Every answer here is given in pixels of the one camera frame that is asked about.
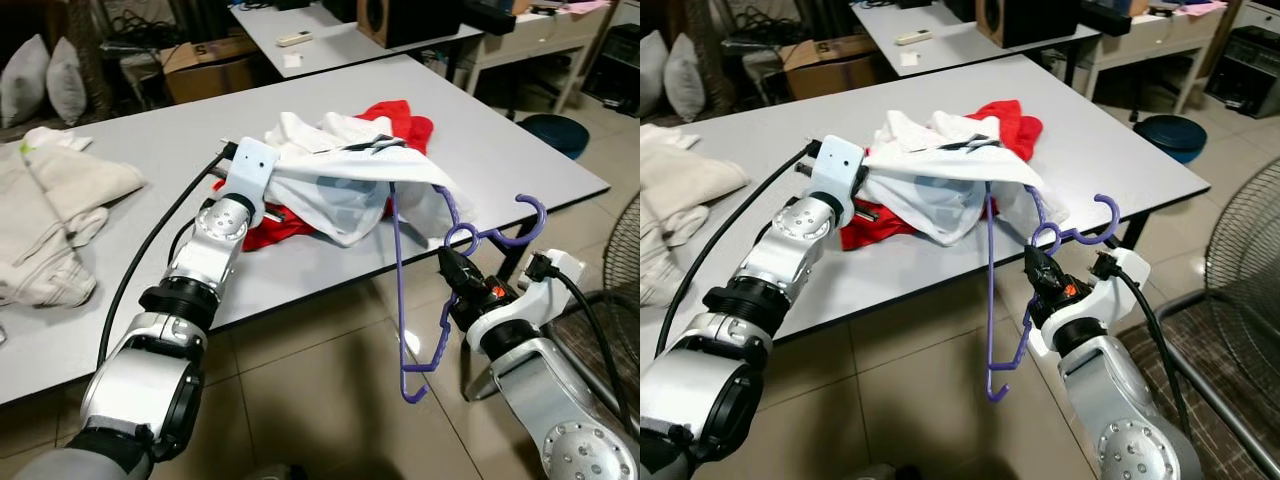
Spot purple plastic hanger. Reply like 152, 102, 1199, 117
387, 180, 550, 404
983, 180, 1122, 404

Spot white printed T-shirt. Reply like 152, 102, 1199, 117
862, 108, 1069, 248
265, 110, 463, 249

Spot brown cardboard box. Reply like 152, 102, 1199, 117
160, 37, 263, 105
780, 37, 881, 101

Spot red garment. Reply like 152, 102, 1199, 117
213, 99, 436, 253
840, 99, 1044, 251

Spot metal grille fan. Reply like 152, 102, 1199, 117
1205, 180, 1280, 441
600, 190, 641, 306

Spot white long table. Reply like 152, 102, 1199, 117
850, 0, 1101, 83
228, 0, 486, 86

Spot cream garment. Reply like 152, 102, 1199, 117
0, 125, 148, 308
640, 122, 751, 308

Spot grey pillow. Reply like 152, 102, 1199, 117
45, 37, 88, 126
0, 33, 51, 129
640, 30, 669, 119
665, 33, 706, 123

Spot wooden black speaker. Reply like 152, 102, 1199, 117
357, 0, 464, 49
975, 0, 1081, 49

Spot beige desk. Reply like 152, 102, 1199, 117
463, 0, 619, 113
1080, 0, 1231, 116

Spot black crate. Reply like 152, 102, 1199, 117
1205, 25, 1280, 119
580, 22, 641, 119

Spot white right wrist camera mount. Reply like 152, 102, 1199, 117
465, 250, 589, 351
1030, 248, 1151, 356

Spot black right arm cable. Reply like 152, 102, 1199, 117
525, 252, 641, 436
1092, 252, 1193, 436

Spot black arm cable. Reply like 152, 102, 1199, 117
655, 143, 823, 361
525, 252, 641, 436
95, 143, 239, 369
1092, 252, 1193, 436

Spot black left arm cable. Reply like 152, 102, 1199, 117
95, 143, 239, 369
655, 143, 823, 361

